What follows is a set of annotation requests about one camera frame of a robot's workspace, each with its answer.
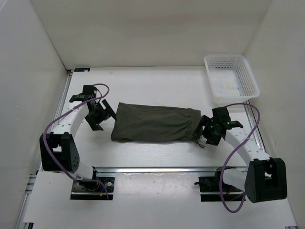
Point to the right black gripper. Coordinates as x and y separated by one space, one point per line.
206 121

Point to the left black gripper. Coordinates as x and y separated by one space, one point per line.
95 127

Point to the olive green shorts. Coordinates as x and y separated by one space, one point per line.
155 124

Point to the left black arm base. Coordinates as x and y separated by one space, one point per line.
92 190

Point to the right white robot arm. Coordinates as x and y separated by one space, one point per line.
265 177

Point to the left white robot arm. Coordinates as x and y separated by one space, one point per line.
59 152

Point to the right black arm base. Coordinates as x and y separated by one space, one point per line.
209 189

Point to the white plastic mesh basket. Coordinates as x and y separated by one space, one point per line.
231 78

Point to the aluminium frame rail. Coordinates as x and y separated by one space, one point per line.
155 169

